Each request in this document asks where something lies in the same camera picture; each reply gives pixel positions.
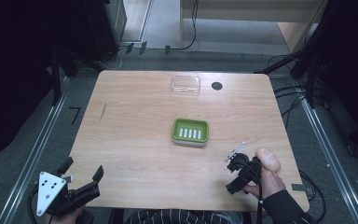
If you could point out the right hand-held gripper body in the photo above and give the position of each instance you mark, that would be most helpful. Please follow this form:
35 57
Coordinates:
242 168

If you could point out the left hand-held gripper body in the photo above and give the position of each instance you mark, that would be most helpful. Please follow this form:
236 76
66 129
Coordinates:
49 189

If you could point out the green soap dish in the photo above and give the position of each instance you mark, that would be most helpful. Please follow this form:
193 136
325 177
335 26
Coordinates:
190 132

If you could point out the person's right hand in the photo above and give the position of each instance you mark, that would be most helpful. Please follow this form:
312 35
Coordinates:
270 183

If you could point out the person's left hand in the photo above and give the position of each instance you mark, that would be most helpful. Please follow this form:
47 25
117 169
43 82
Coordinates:
65 218

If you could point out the grey tape piece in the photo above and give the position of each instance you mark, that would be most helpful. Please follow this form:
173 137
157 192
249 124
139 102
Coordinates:
298 187

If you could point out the person's striped clothing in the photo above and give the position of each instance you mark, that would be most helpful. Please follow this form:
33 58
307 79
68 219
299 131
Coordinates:
180 217

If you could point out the black round table grommet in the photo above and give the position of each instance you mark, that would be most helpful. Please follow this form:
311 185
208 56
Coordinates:
217 86

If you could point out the black stand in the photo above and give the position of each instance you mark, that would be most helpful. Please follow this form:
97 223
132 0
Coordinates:
304 62
56 77

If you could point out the clear plastic lid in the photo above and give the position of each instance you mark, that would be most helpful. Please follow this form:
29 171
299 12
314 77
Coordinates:
185 85

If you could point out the black cabinet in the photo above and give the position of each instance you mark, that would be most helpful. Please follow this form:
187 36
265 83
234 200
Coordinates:
105 28

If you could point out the light wooden furniture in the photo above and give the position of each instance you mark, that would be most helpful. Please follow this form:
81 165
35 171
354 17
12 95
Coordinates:
248 9

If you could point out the metal floor rail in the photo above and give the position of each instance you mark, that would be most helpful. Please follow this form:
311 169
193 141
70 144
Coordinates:
332 161
34 155

